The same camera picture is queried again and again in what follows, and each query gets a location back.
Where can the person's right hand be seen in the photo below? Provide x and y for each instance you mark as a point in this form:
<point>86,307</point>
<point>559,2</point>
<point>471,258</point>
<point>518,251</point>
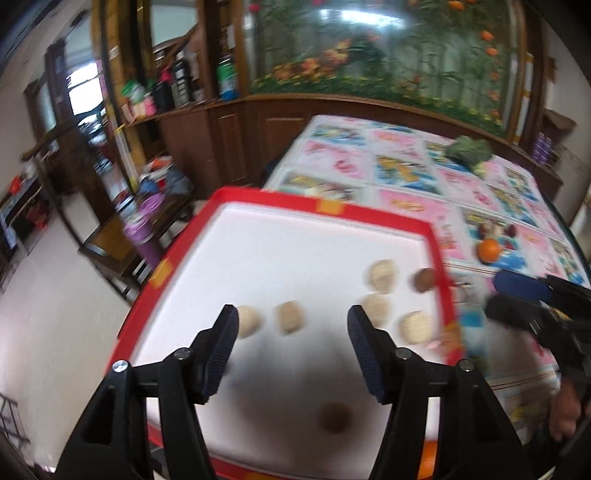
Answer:
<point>565,410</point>

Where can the green plastic bottle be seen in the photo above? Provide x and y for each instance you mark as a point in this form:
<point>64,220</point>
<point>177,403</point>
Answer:
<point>227,76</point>

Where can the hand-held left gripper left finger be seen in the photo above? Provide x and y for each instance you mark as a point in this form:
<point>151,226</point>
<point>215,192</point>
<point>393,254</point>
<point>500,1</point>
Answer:
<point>221,350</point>

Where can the black thermos flask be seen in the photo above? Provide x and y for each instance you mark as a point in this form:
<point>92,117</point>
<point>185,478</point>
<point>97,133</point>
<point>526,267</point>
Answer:
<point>178,78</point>

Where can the green bok choy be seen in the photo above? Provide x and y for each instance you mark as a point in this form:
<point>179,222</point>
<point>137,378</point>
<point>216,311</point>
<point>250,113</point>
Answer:
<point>471,151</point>

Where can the orange tangerine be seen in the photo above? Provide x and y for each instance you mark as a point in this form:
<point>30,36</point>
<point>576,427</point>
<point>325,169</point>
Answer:
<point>489,249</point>

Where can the tan freeze-dried cube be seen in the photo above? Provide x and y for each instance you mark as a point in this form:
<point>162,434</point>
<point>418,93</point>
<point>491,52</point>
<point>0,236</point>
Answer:
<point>417,326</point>
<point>247,321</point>
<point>376,308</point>
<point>382,275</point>
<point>289,317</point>

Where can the glass panel with fake plants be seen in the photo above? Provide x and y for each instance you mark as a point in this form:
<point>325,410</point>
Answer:
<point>392,55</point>

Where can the small wooden side table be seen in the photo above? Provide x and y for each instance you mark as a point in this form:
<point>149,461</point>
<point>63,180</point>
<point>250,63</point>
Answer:
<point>115,251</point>

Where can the brown round longan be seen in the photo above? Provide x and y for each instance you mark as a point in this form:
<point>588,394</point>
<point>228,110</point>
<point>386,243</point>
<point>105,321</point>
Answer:
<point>424,280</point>

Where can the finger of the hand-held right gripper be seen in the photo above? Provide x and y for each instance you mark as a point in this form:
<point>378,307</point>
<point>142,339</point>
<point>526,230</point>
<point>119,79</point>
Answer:
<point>508,309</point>
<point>521,284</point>

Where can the white foam tray red rim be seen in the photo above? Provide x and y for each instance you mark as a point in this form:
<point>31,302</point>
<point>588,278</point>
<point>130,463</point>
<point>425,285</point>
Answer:
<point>286,258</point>

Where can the brown wooden cabinet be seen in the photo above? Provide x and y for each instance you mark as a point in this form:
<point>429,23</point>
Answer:
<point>231,138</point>

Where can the red jujube date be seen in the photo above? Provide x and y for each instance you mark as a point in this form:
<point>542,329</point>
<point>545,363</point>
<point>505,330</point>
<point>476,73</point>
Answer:
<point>510,230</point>
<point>485,229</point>

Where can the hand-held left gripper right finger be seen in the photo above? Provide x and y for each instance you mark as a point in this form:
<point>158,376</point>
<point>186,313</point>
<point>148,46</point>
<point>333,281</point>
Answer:
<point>369,355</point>

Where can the purple bottle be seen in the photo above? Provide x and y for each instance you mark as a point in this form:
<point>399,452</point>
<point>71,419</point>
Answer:
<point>547,150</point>
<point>538,146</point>

